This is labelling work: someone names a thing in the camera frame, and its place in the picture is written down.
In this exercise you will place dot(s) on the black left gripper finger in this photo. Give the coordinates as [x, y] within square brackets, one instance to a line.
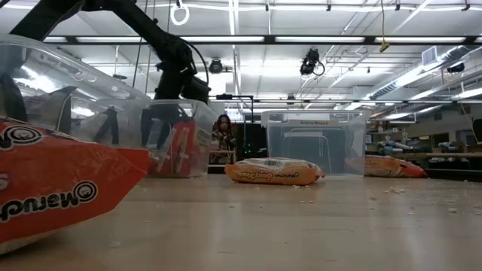
[147, 128]
[165, 120]

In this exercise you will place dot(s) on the orange Saucy Noods pack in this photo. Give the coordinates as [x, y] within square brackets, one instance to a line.
[391, 167]
[56, 180]
[271, 174]

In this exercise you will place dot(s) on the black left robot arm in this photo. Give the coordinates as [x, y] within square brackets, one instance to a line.
[150, 30]

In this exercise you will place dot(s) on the small clear plastic bin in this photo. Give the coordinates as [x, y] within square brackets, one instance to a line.
[203, 113]

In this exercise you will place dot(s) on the person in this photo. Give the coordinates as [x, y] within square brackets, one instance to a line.
[224, 130]

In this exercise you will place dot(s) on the long clear plastic bin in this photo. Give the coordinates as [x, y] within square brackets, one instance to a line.
[94, 86]

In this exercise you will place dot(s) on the overhead LED light bar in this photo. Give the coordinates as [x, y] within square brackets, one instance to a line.
[269, 39]

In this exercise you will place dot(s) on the clear plastic bin with label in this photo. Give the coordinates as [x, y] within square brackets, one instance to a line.
[316, 143]

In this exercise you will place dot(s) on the noodle crumb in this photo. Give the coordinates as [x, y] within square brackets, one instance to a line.
[393, 190]

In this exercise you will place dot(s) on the black ceiling speaker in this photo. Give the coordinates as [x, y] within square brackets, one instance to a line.
[455, 67]

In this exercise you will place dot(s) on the round black overhead camera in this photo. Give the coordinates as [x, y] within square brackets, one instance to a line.
[215, 66]

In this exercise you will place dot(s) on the background black frame beam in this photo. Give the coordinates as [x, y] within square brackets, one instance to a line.
[376, 101]

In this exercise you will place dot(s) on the silver ventilation duct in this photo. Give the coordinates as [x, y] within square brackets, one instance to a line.
[463, 52]

